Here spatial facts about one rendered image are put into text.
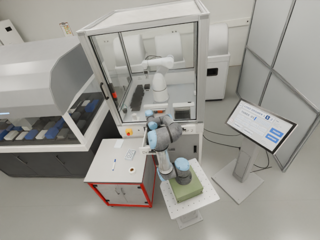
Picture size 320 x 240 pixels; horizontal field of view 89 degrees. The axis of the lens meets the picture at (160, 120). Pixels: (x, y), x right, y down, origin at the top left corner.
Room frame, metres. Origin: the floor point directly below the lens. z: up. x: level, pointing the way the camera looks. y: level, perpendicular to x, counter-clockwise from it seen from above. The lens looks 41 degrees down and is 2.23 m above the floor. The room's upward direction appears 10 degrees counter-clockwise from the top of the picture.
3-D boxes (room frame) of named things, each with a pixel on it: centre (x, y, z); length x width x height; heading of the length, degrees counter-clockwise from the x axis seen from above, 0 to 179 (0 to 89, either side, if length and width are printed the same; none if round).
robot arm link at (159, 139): (0.72, 0.02, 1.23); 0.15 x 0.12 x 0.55; 98
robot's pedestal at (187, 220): (0.74, -0.12, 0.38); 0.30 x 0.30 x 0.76; 11
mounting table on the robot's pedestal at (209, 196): (0.72, -0.12, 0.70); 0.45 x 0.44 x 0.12; 11
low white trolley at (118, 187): (1.17, 0.53, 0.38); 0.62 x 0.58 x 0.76; 78
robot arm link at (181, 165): (0.74, -0.11, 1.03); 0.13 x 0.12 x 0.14; 98
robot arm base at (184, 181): (0.74, -0.11, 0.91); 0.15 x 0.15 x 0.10
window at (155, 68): (1.40, 0.02, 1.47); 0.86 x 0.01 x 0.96; 78
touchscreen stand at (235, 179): (1.02, -0.89, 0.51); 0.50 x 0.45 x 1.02; 116
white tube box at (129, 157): (1.16, 0.40, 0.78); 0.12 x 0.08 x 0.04; 157
